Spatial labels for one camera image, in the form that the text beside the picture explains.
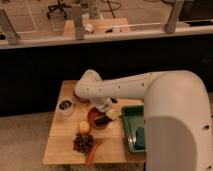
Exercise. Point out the small black object on table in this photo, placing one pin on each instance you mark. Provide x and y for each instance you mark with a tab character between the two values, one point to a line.
114	100

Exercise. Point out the green tray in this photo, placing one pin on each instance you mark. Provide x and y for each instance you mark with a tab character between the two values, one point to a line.
133	125

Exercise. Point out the red bowl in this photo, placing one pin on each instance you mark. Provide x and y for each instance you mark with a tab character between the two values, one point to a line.
94	114

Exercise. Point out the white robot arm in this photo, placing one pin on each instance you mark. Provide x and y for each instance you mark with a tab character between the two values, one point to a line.
177	115

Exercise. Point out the dark grape bunch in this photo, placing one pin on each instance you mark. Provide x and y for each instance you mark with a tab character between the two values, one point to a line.
83	143

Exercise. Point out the orange fruit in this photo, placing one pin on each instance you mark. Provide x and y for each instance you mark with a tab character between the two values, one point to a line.
84	127

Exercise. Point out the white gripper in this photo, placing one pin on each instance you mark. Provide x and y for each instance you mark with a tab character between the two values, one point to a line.
105	106

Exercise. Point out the white cup with dark contents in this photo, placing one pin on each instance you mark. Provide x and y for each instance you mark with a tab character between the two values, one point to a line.
66	107

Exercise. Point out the black office chair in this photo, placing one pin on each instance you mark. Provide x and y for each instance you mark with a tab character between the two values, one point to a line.
61	6

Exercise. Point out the black eraser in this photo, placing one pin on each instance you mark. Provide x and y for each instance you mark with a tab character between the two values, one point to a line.
102	120

